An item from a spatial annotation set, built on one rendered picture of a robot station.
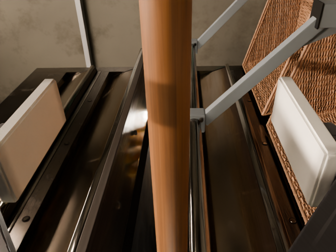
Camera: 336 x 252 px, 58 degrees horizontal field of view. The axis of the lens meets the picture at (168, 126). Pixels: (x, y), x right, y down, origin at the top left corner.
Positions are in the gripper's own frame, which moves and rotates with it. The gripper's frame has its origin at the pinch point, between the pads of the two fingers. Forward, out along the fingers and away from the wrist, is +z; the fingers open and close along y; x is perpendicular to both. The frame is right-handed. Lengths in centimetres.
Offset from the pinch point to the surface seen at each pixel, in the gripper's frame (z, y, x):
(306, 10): 142, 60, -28
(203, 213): 14.2, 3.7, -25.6
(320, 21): 38.9, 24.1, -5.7
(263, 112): 97, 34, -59
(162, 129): 1.7, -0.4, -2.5
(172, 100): 1.7, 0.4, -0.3
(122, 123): 72, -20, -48
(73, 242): 25, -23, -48
